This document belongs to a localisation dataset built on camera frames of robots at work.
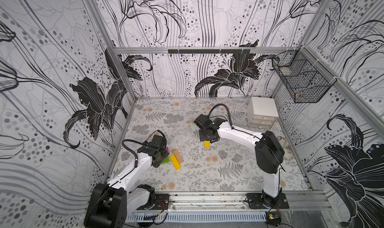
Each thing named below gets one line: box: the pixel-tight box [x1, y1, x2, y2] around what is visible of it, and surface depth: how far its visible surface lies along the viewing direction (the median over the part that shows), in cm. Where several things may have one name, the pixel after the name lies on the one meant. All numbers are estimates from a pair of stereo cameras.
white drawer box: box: [247, 96, 279, 130], surface depth 98 cm
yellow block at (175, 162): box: [170, 154, 181, 170], surface depth 87 cm
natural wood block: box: [172, 149, 184, 164], surface depth 90 cm
